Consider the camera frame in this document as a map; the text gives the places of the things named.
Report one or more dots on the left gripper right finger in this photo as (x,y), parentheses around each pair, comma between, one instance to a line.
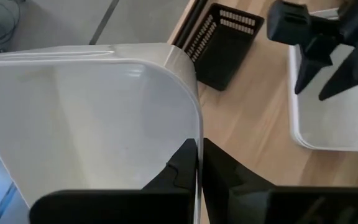
(228,193)

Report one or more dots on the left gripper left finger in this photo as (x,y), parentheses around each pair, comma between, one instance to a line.
(182,171)

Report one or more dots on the white plastic basket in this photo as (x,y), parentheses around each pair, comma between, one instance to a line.
(337,124)
(89,109)
(293,133)

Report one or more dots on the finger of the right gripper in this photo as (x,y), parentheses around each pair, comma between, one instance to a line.
(343,79)
(315,54)

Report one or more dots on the black mesh basket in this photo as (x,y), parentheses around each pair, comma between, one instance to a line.
(225,56)

